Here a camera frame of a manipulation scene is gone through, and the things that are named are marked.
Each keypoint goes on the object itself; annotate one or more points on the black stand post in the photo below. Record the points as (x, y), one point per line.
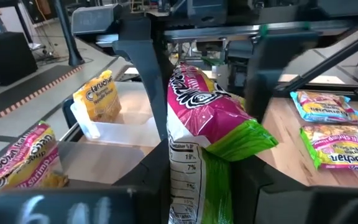
(68, 37)

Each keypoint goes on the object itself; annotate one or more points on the grey translucent plastic bin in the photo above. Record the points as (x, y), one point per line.
(104, 161)

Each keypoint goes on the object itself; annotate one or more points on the green pink Maruchan noodle pack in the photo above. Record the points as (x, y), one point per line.
(204, 109)
(343, 149)
(17, 161)

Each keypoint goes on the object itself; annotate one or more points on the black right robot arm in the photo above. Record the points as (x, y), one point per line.
(204, 7)

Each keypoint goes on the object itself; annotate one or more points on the blue Maruchan noodle pack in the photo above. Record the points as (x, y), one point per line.
(325, 107)

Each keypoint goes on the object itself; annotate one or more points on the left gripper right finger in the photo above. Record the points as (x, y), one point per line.
(275, 202)

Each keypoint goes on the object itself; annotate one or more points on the yellow Maruchan noodle pack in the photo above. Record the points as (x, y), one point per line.
(98, 99)

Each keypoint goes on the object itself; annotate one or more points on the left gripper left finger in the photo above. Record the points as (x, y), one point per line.
(104, 205)

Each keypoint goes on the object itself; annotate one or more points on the black cabinet box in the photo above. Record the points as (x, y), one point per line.
(5, 59)

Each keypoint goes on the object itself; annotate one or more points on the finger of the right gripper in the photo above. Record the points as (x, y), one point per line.
(275, 56)
(148, 71)

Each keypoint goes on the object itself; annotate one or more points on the black hazard-striped floor mat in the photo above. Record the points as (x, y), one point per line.
(26, 90)

